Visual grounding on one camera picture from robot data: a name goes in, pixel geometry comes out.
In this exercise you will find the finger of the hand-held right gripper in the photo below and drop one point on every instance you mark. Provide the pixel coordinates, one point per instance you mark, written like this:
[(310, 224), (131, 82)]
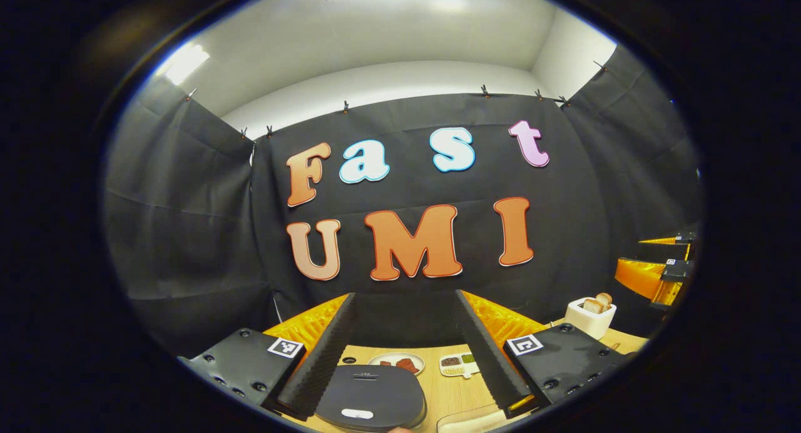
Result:
[(676, 238), (644, 278)]

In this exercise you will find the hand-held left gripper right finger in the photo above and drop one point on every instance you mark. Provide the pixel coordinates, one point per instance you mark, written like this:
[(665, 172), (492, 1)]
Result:
[(485, 358)]

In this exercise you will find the narrow ceiling light panel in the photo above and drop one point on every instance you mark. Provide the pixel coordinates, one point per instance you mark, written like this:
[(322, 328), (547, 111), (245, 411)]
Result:
[(186, 62)]

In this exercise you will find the white divided bean dish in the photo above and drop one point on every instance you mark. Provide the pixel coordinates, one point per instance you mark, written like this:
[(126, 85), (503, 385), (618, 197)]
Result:
[(457, 371)]

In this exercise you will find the white toaster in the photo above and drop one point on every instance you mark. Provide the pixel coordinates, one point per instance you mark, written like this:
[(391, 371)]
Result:
[(588, 323)]

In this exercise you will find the bread slice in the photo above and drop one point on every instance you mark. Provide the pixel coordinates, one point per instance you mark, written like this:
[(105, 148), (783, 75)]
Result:
[(592, 306), (604, 299)]

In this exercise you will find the white round plate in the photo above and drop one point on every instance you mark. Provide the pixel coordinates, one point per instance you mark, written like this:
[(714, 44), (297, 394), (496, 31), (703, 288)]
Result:
[(375, 356)]

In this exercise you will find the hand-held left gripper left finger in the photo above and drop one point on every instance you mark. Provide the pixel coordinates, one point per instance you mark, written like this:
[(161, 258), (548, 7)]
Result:
[(325, 358)]

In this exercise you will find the black silver rice cooker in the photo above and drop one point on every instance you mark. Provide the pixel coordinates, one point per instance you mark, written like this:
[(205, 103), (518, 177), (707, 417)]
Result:
[(369, 392)]

